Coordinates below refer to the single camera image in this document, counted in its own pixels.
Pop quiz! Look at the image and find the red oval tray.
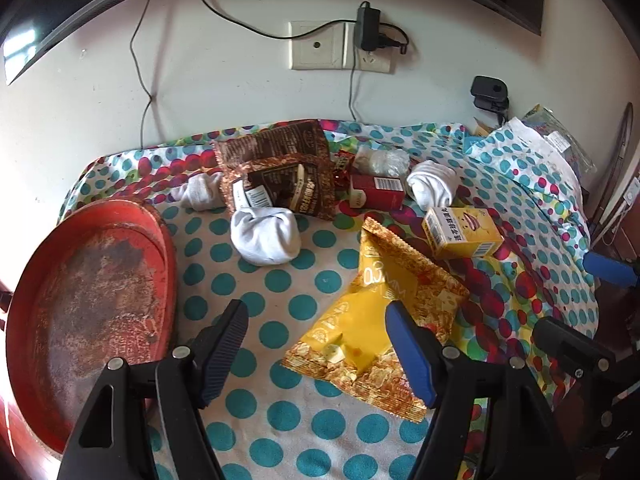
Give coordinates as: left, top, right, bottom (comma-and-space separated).
6, 199, 178, 456

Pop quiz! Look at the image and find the black cable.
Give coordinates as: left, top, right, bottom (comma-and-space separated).
130, 0, 156, 150
347, 51, 360, 122
194, 0, 358, 40

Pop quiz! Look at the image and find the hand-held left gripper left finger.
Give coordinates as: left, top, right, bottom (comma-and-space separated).
56, 299, 250, 480

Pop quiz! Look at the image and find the red box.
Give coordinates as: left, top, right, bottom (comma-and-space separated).
348, 172, 407, 211

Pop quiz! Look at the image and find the beige power wall socket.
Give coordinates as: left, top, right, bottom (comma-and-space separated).
345, 22, 394, 74

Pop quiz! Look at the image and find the polka dot cloth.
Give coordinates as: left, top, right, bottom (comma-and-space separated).
57, 119, 601, 480

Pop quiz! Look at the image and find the beige antenna wall socket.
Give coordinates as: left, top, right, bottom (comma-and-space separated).
288, 21, 347, 71

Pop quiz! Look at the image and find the yellow snack bag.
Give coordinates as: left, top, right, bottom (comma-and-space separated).
281, 216, 470, 423

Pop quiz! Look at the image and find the brown patterned snack bag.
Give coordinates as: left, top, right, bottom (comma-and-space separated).
220, 152, 337, 221

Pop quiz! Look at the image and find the clear plastic bag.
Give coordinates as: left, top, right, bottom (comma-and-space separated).
354, 146, 411, 178

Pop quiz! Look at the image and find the white sock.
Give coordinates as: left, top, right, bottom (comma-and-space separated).
406, 160, 458, 209
170, 170, 226, 211
231, 206, 301, 267

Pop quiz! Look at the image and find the black webcam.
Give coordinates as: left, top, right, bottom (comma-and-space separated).
470, 76, 511, 126

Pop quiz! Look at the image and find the red candy packet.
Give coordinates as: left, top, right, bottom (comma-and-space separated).
330, 152, 357, 186

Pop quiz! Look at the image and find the black angled plug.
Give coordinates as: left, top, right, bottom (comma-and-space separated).
376, 24, 410, 56

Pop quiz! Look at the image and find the yellow box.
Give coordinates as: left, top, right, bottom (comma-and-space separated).
421, 206, 505, 260

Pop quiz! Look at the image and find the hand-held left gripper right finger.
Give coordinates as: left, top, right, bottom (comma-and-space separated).
385, 299, 583, 480

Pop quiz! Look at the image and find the clear plastic packet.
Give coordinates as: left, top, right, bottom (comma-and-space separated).
520, 105, 598, 176

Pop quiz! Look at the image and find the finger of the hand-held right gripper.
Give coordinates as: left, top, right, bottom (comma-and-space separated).
584, 251, 640, 289
531, 316, 618, 383

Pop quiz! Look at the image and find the black power adapter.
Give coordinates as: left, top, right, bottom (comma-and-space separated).
354, 2, 382, 52

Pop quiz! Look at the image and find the dark brown snack bag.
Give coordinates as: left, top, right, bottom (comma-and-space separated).
212, 119, 331, 171

